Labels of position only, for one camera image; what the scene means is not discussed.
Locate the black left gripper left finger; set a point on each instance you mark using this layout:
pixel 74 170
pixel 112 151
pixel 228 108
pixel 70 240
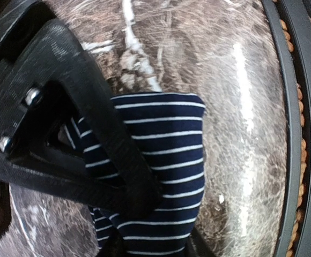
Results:
pixel 114 247

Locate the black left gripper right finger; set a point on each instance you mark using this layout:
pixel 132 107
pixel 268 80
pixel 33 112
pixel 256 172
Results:
pixel 196 246

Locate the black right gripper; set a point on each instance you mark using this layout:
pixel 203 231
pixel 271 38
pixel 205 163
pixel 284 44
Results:
pixel 45 78

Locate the navy striped boxer underwear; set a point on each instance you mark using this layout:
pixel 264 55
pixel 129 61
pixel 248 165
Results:
pixel 167 128

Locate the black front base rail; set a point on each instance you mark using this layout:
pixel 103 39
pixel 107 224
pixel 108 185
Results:
pixel 290 24

